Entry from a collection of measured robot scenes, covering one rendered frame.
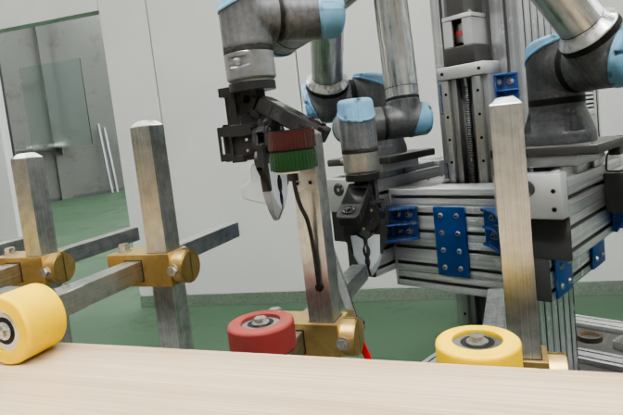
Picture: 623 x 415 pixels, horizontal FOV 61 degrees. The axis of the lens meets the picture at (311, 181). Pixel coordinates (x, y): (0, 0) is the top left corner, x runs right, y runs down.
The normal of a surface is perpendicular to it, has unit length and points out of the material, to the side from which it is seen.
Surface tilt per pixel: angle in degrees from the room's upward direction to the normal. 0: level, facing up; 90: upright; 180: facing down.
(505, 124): 90
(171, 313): 90
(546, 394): 0
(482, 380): 0
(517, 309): 90
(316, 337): 90
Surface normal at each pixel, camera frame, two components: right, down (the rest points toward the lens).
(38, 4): -0.25, 0.11
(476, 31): 0.71, -0.01
